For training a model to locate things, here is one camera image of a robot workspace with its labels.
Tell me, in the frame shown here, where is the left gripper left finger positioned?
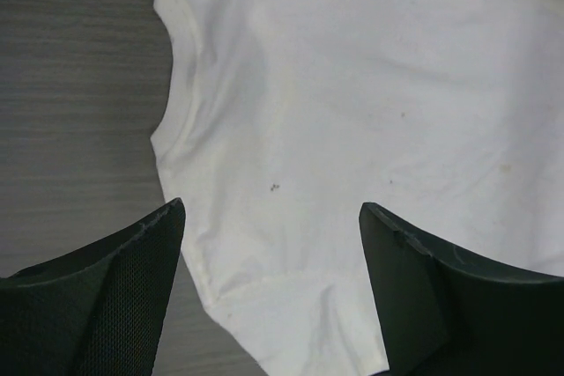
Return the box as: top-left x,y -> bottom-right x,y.
1,198 -> 185,375

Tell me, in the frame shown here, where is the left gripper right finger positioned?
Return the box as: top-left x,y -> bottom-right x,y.
359,203 -> 563,375

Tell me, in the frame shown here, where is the cream white t shirt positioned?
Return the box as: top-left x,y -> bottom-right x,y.
152,0 -> 563,375

